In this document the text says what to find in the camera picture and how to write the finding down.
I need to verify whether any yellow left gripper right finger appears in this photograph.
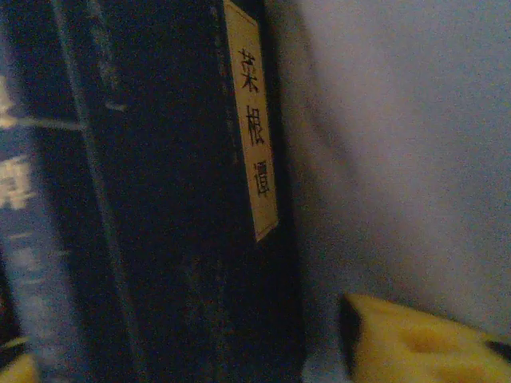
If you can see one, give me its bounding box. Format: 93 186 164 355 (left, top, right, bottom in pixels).
338 293 511 383

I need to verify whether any navy thread-bound book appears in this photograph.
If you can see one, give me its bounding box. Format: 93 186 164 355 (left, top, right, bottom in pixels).
51 0 308 383
0 0 133 383

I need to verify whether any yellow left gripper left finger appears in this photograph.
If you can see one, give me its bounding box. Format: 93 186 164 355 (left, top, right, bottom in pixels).
0 350 39 383

